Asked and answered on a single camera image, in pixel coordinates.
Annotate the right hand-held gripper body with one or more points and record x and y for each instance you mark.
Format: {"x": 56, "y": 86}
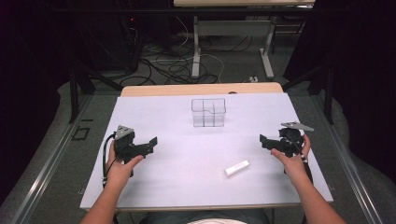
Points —
{"x": 291, "y": 140}

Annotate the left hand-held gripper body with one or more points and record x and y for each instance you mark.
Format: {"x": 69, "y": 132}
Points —
{"x": 124, "y": 144}

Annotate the person's right hand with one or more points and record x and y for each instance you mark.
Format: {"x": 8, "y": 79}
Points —
{"x": 294, "y": 166}

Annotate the person's left hand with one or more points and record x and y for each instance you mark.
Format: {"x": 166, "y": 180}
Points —
{"x": 120, "y": 172}

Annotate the white eraser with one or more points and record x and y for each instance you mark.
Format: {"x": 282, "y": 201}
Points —
{"x": 237, "y": 168}

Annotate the white table mat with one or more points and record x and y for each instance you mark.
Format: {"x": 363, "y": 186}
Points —
{"x": 193, "y": 174}

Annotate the wooden table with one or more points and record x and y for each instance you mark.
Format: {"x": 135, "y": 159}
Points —
{"x": 186, "y": 89}

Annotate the black metal stand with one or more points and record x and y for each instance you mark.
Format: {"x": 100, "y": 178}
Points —
{"x": 327, "y": 90}
{"x": 76, "y": 90}

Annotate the clear plastic organizer box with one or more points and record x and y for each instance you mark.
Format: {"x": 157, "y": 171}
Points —
{"x": 208, "y": 113}

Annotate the person's clothing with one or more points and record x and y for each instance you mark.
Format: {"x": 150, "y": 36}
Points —
{"x": 208, "y": 217}

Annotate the black computer tower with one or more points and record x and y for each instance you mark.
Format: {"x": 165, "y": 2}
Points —
{"x": 132, "y": 40}

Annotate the aluminium floor rail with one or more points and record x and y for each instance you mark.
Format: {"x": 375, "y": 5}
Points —
{"x": 43, "y": 168}
{"x": 350, "y": 174}

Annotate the white metal frame desk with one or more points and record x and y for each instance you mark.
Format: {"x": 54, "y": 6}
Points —
{"x": 236, "y": 29}

